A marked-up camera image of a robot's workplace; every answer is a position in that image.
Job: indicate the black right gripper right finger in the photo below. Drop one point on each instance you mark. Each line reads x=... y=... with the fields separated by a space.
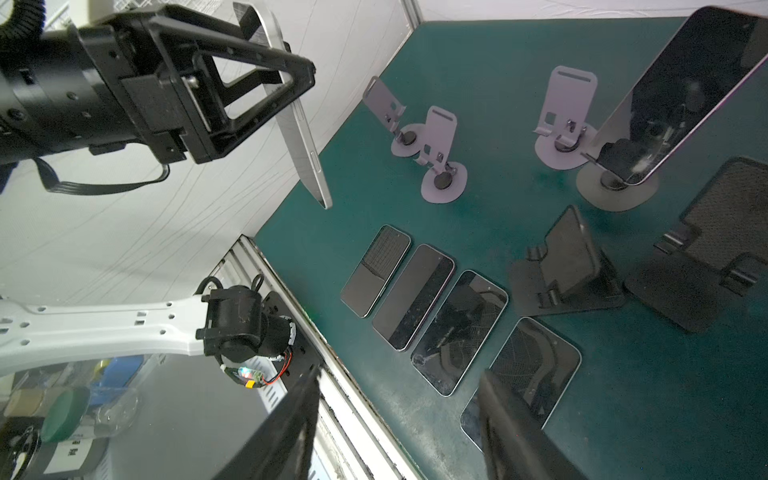
x=513 y=444

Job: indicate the green lid clear jar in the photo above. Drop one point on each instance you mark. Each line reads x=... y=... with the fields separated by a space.
x=89 y=413

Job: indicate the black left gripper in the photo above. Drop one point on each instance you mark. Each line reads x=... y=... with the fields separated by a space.
x=157 y=63

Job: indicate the pink phone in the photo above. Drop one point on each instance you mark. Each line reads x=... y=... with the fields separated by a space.
x=710 y=56

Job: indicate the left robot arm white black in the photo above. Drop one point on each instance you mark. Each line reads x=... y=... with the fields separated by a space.
x=91 y=277

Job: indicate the purple phone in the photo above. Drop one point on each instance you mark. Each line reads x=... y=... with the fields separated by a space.
x=412 y=296

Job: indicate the black folding phone stand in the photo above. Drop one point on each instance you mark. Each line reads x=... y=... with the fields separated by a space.
x=567 y=273

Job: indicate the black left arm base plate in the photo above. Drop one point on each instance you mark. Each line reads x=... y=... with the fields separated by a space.
x=294 y=336

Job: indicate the blue object off table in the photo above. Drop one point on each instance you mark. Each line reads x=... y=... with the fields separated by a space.
x=118 y=372

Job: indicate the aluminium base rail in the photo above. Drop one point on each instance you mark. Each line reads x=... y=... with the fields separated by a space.
x=352 y=440

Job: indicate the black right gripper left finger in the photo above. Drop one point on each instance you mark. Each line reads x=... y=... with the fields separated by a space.
x=282 y=446

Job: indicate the silver phone black screen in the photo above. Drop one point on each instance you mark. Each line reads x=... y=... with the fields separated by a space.
x=375 y=269

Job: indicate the round grey stand back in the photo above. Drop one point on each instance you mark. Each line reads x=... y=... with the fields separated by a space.
x=607 y=192

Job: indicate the teal phone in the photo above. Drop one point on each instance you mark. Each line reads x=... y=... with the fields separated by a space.
x=538 y=365

